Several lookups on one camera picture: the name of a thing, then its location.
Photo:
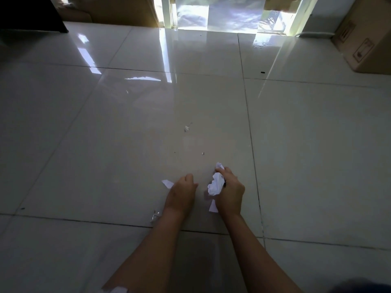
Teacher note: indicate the brown cardboard sheet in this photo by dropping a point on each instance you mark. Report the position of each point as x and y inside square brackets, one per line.
[281, 3]

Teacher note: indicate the white door frame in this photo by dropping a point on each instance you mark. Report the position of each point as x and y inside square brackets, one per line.
[302, 15]
[166, 12]

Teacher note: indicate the flattened brown cardboard box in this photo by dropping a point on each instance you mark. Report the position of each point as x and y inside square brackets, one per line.
[107, 10]

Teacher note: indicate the person's right hand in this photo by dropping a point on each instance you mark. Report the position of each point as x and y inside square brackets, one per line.
[230, 195]

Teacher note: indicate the black desk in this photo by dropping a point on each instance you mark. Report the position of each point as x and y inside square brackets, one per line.
[30, 13]

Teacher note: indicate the brown cardboard box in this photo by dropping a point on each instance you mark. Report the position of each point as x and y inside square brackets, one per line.
[366, 36]
[107, 10]

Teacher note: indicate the pile of white paper scraps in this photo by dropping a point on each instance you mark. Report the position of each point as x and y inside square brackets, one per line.
[216, 186]

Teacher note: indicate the person's left hand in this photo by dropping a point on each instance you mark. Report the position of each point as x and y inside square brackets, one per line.
[180, 198]

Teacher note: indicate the person's left forearm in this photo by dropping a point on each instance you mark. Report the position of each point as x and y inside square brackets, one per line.
[146, 256]

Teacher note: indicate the person's right forearm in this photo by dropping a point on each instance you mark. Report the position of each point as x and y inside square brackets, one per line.
[259, 256]

